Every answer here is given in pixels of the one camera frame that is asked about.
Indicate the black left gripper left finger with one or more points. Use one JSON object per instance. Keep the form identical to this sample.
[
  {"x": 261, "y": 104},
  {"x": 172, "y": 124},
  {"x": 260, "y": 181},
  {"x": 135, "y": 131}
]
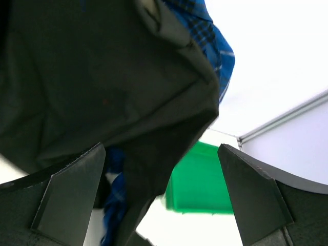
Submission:
[{"x": 52, "y": 206}]

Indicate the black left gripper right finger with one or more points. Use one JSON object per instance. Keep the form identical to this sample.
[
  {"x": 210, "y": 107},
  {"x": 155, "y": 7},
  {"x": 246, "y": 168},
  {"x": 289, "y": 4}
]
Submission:
[{"x": 272, "y": 206}]

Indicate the black button shirt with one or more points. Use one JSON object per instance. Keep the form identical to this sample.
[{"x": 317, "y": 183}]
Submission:
[{"x": 124, "y": 74}]

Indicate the blue plaid shirt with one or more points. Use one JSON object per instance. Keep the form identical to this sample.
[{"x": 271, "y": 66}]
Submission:
[{"x": 195, "y": 17}]

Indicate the green plastic tray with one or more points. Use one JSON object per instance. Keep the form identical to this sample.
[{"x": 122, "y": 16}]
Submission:
[{"x": 197, "y": 184}]

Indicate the aluminium frame post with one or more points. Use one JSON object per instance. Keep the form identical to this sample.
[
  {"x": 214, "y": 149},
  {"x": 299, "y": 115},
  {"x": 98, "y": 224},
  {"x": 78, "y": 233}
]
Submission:
[{"x": 304, "y": 107}]

